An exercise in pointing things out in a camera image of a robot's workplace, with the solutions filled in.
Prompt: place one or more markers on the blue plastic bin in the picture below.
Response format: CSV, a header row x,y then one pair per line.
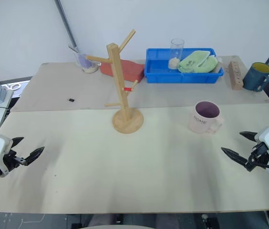
x,y
163,77

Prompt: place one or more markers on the red brick block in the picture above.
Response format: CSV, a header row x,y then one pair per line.
x,y
129,69

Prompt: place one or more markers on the blue mug yellow inside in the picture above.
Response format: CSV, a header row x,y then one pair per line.
x,y
252,81

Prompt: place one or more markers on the pink mug purple inside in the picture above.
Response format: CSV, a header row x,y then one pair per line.
x,y
197,124

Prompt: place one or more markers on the clear glass tumbler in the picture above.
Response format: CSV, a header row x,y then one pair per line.
x,y
176,47

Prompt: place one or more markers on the wooden block with holes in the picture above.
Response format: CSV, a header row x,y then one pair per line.
x,y
235,76

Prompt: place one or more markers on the grey corrugated conduit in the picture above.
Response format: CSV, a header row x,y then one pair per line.
x,y
64,19

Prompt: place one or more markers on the grey cloth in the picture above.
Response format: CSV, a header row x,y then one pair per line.
x,y
218,65

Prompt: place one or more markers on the small black chip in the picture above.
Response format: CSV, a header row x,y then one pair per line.
x,y
71,100

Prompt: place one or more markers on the green towel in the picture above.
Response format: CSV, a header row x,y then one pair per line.
x,y
196,63

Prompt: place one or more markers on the wooden mug tree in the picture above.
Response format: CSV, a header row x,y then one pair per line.
x,y
117,71

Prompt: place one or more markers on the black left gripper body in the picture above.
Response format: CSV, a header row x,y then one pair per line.
x,y
11,161

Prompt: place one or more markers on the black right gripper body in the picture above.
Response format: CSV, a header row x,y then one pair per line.
x,y
258,155

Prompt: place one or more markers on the clear plastic measuring cup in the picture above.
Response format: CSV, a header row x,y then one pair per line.
x,y
88,68

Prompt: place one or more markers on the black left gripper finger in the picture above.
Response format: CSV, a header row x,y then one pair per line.
x,y
34,155
17,140

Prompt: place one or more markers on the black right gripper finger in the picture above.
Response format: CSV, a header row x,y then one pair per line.
x,y
250,135
234,156

